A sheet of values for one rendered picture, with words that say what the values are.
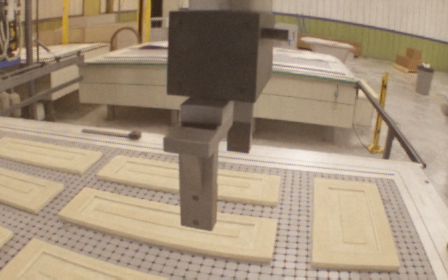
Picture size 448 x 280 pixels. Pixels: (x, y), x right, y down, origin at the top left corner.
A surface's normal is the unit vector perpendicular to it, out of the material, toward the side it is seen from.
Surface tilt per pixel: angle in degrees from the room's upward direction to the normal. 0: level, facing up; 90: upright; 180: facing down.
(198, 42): 90
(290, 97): 90
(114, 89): 90
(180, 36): 90
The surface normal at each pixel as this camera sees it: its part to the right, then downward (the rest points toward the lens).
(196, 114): -0.24, 0.35
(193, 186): -0.23, 0.71
